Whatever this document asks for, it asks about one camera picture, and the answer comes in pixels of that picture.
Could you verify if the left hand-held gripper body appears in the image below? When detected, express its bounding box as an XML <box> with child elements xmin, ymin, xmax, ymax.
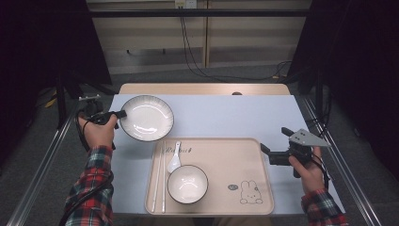
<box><xmin>78</xmin><ymin>94</ymin><xmax>117</xmax><ymax>125</ymax></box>

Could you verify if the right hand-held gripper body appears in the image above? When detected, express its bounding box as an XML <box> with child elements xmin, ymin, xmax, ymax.
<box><xmin>268</xmin><ymin>128</ymin><xmax>332</xmax><ymax>178</ymax></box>

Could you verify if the white plate with dark rim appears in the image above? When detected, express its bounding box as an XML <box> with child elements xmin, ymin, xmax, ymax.
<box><xmin>119</xmin><ymin>94</ymin><xmax>175</xmax><ymax>142</ymax></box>

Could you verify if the beige tray with rabbit print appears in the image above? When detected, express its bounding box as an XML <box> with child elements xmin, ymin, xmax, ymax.
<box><xmin>144</xmin><ymin>137</ymin><xmax>275</xmax><ymax>217</ymax></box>

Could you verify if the white ceramic spoon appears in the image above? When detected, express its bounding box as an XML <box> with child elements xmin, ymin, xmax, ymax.
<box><xmin>167</xmin><ymin>140</ymin><xmax>183</xmax><ymax>174</ymax></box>

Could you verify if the white bowl with dark rim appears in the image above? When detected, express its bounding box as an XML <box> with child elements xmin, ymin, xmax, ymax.
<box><xmin>166</xmin><ymin>164</ymin><xmax>210</xmax><ymax>205</ymax></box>

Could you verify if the person's left hand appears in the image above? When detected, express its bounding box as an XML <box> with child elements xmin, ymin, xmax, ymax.
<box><xmin>78</xmin><ymin>117</ymin><xmax>119</xmax><ymax>151</ymax></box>

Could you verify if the person's right hand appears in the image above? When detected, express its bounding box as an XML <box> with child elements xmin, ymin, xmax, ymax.
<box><xmin>288</xmin><ymin>146</ymin><xmax>325</xmax><ymax>194</ymax></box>

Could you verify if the black metal stand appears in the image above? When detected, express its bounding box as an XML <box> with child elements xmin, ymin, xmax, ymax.
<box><xmin>314</xmin><ymin>67</ymin><xmax>325</xmax><ymax>126</ymax></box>
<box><xmin>55</xmin><ymin>70</ymin><xmax>69</xmax><ymax>130</ymax></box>

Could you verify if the light blue table mat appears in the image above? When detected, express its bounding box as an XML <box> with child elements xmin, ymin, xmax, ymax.
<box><xmin>109</xmin><ymin>93</ymin><xmax>346</xmax><ymax>218</ymax></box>

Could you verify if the dark curtain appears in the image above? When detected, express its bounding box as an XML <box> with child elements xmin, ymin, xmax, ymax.
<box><xmin>0</xmin><ymin>0</ymin><xmax>113</xmax><ymax>166</ymax></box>
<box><xmin>287</xmin><ymin>0</ymin><xmax>399</xmax><ymax>182</ymax></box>

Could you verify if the black horizontal bar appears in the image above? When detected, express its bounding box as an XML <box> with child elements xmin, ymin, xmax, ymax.
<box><xmin>88</xmin><ymin>8</ymin><xmax>311</xmax><ymax>19</ymax></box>

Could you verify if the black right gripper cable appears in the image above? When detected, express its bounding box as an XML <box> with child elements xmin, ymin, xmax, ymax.
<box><xmin>310</xmin><ymin>154</ymin><xmax>331</xmax><ymax>190</ymax></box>

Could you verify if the aluminium floor rail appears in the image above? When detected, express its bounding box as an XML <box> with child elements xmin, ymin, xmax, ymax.
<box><xmin>301</xmin><ymin>95</ymin><xmax>383</xmax><ymax>226</ymax></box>
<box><xmin>6</xmin><ymin>100</ymin><xmax>80</xmax><ymax>226</ymax></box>

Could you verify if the black wall cable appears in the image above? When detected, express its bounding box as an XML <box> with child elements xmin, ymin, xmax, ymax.
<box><xmin>181</xmin><ymin>15</ymin><xmax>293</xmax><ymax>82</ymax></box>
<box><xmin>179</xmin><ymin>6</ymin><xmax>293</xmax><ymax>81</ymax></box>

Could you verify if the wooden upright post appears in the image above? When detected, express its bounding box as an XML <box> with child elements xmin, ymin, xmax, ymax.
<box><xmin>201</xmin><ymin>0</ymin><xmax>211</xmax><ymax>69</ymax></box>

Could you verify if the white wall socket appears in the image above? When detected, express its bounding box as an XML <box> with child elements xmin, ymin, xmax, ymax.
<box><xmin>174</xmin><ymin>0</ymin><xmax>198</xmax><ymax>9</ymax></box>

